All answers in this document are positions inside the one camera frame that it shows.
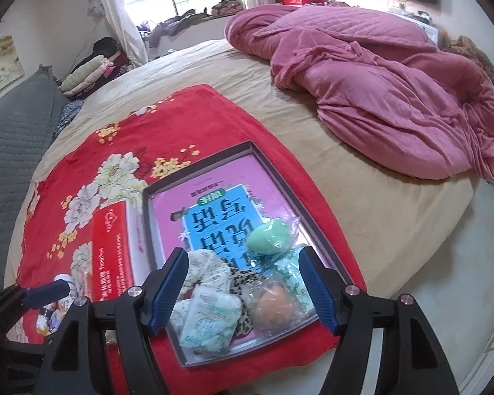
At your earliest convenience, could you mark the blue patterned pillow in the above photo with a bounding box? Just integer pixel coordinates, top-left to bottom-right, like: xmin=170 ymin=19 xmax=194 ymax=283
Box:
xmin=53 ymin=99 xmax=85 ymax=138

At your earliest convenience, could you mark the grey clothes heap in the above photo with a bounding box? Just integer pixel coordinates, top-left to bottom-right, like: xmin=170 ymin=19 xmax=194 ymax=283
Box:
xmin=148 ymin=10 xmax=208 ymax=48

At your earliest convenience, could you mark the white fabric scrunchie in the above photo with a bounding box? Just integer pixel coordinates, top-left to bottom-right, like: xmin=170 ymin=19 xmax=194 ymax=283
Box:
xmin=173 ymin=251 xmax=239 ymax=328

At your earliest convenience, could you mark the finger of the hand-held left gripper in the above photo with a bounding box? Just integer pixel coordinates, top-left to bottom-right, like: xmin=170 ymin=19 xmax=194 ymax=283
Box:
xmin=0 ymin=280 xmax=72 ymax=309
xmin=0 ymin=310 xmax=46 ymax=355

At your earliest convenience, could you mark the white pill bottle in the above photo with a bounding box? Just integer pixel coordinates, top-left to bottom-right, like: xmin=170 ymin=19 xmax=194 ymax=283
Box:
xmin=53 ymin=274 xmax=80 ymax=299

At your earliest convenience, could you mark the red cardboard box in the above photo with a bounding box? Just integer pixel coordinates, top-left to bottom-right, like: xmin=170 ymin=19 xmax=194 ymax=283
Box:
xmin=81 ymin=199 xmax=155 ymax=301

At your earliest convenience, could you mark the teal tissue packet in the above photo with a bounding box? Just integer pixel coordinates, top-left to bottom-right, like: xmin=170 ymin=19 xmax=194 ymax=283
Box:
xmin=274 ymin=247 xmax=317 ymax=309

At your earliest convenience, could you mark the floral wall painting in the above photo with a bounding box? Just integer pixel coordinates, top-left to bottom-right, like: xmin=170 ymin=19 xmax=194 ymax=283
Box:
xmin=0 ymin=35 xmax=25 ymax=99

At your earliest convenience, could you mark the pink quilt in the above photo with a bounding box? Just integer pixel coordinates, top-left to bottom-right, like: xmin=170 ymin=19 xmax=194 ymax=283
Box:
xmin=224 ymin=3 xmax=494 ymax=181

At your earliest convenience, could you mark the red floral blanket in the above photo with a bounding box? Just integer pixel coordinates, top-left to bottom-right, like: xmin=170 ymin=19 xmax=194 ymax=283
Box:
xmin=4 ymin=83 xmax=368 ymax=393

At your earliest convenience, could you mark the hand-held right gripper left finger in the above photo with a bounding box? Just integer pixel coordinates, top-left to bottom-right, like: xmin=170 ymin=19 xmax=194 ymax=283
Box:
xmin=33 ymin=248 xmax=189 ymax=395

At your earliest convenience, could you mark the brown teddy bear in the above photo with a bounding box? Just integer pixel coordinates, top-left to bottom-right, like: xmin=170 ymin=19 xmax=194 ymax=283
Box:
xmin=442 ymin=35 xmax=494 ymax=77

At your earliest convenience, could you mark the dark tray with pink print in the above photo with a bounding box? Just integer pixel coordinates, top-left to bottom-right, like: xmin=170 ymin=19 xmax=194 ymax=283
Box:
xmin=142 ymin=141 xmax=355 ymax=369

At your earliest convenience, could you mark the white green tissue packet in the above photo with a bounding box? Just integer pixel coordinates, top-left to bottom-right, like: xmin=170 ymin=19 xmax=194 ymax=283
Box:
xmin=177 ymin=286 xmax=243 ymax=355

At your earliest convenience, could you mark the beige bed sheet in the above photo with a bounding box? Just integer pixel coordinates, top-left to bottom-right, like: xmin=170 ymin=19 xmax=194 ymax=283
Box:
xmin=2 ymin=39 xmax=486 ymax=309

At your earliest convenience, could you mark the folded clothes pile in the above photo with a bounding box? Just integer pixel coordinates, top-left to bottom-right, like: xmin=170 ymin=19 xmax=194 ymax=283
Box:
xmin=60 ymin=37 xmax=130 ymax=99

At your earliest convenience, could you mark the white cabinet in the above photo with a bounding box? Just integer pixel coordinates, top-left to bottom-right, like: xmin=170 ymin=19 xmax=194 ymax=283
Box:
xmin=389 ymin=6 xmax=439 ymax=46

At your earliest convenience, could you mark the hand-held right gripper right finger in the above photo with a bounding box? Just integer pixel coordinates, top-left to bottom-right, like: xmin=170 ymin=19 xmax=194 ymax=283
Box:
xmin=298 ymin=247 xmax=462 ymax=395

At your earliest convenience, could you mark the orange sponge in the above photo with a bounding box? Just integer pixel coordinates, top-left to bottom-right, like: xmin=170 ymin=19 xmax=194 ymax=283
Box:
xmin=243 ymin=274 xmax=309 ymax=332

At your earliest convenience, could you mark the green sponge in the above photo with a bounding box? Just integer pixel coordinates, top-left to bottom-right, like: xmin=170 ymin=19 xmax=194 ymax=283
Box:
xmin=245 ymin=219 xmax=309 ymax=260

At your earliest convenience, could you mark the leopard print scrunchie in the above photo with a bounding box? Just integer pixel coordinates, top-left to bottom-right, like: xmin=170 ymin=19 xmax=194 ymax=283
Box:
xmin=226 ymin=267 xmax=268 ymax=340

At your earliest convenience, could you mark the patterned brown cushion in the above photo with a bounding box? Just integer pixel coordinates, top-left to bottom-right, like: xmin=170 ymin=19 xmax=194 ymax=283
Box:
xmin=211 ymin=0 xmax=245 ymax=17

